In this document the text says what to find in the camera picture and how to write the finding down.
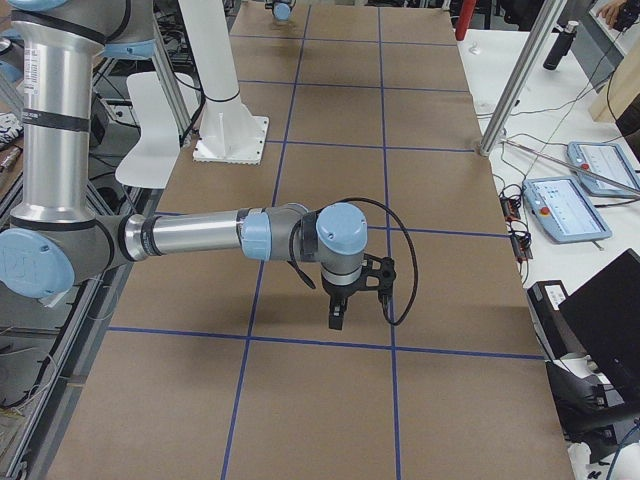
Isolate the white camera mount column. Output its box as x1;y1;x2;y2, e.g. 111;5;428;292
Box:
178;0;239;103

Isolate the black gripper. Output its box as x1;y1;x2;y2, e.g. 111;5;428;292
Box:
322;276;366;330

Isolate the far blue teach pendant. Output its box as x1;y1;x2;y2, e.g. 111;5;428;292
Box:
567;142;639;198

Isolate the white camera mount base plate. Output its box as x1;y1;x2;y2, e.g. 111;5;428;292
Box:
193;99;270;165

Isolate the black camera cable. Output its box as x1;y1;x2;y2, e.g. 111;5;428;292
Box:
288;197;419;327

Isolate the black laptop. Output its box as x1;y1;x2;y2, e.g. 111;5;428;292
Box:
559;248;639;401

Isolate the red post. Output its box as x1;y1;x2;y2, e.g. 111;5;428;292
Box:
455;0;477;41

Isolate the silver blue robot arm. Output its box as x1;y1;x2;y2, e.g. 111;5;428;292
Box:
1;1;371;329

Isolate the black box with label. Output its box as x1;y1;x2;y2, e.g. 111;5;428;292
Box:
527;280;584;359

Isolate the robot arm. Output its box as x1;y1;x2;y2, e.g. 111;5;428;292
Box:
265;0;296;22

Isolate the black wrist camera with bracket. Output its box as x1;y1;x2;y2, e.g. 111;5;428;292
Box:
360;253;396;308

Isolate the black water bottle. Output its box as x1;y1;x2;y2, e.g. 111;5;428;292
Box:
543;20;579;70

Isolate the near blue teach pendant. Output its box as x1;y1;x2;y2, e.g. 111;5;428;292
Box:
522;176;612;244

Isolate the aluminium profile post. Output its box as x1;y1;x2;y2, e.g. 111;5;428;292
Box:
478;0;567;157

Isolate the blue teach pendant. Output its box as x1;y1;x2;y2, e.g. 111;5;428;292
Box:
522;176;612;244
567;142;639;198

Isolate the white plastic chair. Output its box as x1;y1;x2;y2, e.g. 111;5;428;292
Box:
116;71;191;189

